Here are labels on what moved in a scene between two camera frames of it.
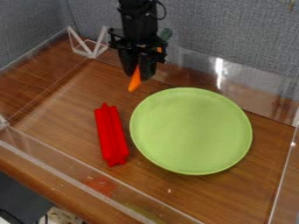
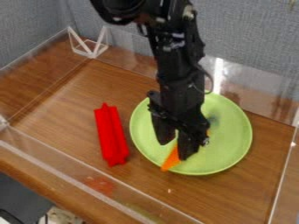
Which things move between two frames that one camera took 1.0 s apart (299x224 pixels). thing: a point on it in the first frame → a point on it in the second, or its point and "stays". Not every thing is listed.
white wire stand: [88, 47] stays
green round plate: [191, 130] stays
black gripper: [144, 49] → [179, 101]
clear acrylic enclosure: [184, 149] stays
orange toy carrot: [136, 78] → [172, 159]
